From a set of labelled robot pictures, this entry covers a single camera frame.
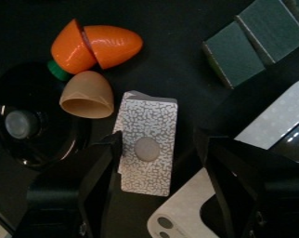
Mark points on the orange carrot tip half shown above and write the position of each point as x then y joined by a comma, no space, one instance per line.
113,43

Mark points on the orange carrot half green stem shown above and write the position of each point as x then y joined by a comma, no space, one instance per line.
71,51

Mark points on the tan egg-shaped shell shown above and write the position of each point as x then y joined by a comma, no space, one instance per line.
89,93

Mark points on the white speckled carton toy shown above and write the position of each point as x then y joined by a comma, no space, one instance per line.
149,121

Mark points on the black toy pan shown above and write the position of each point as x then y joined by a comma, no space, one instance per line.
35,145

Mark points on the large dark green box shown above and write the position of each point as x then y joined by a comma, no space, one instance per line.
271,28

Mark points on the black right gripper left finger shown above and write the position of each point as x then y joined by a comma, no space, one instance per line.
68,192

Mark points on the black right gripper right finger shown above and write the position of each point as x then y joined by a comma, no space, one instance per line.
259,192

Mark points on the small dark green box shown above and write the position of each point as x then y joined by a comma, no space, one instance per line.
233,55

